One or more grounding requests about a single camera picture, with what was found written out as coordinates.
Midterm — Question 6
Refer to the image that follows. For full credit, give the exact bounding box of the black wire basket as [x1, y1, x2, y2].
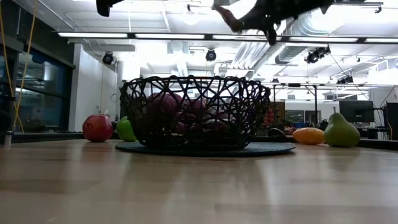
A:
[119, 75, 272, 150]

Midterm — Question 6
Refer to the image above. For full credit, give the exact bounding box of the black background rig frame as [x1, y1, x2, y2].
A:
[272, 81, 369, 125]

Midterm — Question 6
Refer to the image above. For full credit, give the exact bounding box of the dark glass window wall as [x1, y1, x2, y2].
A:
[0, 30, 75, 133]

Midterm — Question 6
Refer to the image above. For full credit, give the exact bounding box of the purple grape bunch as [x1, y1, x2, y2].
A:
[146, 91, 237, 134]

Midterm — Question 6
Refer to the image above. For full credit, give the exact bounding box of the bright green apple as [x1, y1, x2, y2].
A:
[116, 116, 137, 142]

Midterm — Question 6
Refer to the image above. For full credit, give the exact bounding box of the pinkish red apple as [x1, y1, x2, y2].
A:
[82, 114, 114, 143]

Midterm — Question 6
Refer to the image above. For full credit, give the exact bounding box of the small metal post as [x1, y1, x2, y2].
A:
[3, 130, 13, 149]

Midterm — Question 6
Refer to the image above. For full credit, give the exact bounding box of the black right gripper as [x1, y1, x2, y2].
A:
[212, 0, 300, 46]

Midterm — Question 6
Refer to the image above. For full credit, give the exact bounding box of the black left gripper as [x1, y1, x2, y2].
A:
[95, 0, 125, 18]

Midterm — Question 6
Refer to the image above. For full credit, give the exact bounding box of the silver ventilation duct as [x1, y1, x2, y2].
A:
[273, 6, 330, 65]

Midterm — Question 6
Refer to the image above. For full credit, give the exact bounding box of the colourful patterned wall hanging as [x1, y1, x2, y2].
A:
[264, 101, 286, 128]

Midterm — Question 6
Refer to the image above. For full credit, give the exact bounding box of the black ceiling light bar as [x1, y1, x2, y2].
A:
[55, 30, 398, 45]

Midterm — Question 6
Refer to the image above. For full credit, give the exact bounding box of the black aluminium rig frame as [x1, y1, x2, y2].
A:
[11, 130, 398, 152]

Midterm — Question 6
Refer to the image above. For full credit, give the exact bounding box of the round dark woven placemat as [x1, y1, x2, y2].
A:
[114, 141, 296, 158]

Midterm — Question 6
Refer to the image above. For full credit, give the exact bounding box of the orange yellow cable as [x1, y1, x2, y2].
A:
[12, 0, 38, 133]
[0, 6, 25, 134]

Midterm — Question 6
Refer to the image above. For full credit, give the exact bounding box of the yellow orange mango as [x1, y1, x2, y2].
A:
[292, 127, 326, 146]

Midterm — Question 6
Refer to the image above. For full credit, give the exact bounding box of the yellow green pear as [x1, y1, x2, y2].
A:
[323, 107, 361, 148]

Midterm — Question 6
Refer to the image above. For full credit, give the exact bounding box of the black dome object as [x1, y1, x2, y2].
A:
[267, 127, 285, 138]

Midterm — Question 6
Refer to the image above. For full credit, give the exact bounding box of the black computer monitor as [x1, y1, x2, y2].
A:
[338, 100, 376, 124]
[385, 101, 398, 141]

